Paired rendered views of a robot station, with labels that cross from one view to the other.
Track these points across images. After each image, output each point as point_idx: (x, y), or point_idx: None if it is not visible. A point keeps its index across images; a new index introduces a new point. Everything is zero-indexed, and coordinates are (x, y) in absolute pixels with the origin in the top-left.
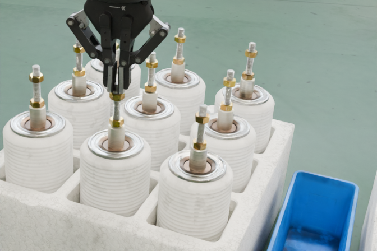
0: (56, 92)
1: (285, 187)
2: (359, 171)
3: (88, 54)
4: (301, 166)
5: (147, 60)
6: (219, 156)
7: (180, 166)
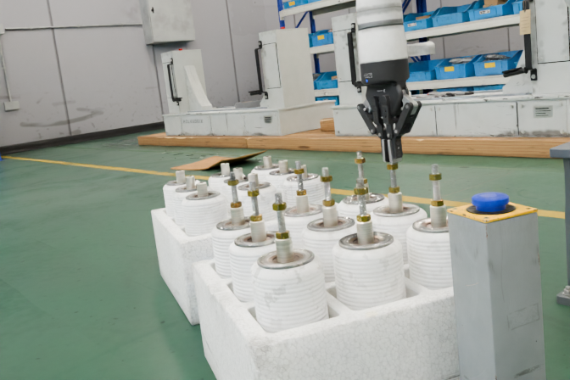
0: (390, 239)
1: (166, 367)
2: (90, 357)
3: (410, 130)
4: (113, 378)
5: (328, 176)
6: (343, 198)
7: (374, 198)
